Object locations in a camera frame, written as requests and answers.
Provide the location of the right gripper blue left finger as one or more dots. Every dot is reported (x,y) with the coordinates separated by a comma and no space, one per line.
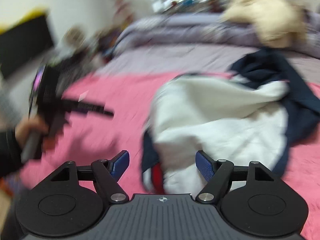
(107,173)

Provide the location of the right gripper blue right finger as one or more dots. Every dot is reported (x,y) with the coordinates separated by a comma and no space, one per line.
(217,174)

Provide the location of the navy and white jacket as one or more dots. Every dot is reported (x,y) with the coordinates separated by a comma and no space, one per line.
(257,113)

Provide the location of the person's left hand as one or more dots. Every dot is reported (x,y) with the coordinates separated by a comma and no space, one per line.
(28,125)

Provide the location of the pink rabbit print blanket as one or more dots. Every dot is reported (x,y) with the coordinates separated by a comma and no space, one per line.
(87,138)

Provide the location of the white round desk fan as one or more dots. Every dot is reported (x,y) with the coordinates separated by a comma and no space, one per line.
(74,37)

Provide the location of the purple bed sheet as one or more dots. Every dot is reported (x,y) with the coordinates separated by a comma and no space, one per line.
(183,58)

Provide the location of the purple patterned folded quilt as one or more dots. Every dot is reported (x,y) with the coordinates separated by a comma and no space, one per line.
(186,29)

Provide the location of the cream puffy down jacket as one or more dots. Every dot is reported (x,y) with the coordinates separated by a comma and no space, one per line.
(277,23)

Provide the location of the black wall television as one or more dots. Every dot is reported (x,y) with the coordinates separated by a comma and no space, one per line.
(22,43)

